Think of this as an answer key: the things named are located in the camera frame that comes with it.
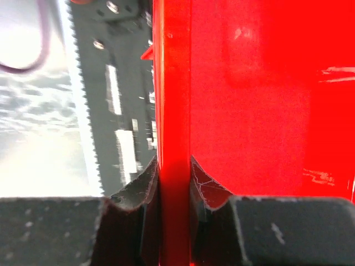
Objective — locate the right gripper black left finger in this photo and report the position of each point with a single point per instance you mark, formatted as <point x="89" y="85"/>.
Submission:
<point x="119" y="230"/>

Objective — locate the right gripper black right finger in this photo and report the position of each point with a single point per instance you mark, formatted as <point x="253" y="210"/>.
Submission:
<point x="227" y="229"/>

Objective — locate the red plastic tray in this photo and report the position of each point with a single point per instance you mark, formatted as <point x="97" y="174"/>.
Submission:
<point x="260" y="94"/>

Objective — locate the white slotted cable duct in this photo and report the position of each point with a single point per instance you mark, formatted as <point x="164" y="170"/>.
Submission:
<point x="80" y="97"/>

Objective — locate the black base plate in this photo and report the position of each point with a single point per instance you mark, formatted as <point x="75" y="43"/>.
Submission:
<point x="111" y="37"/>

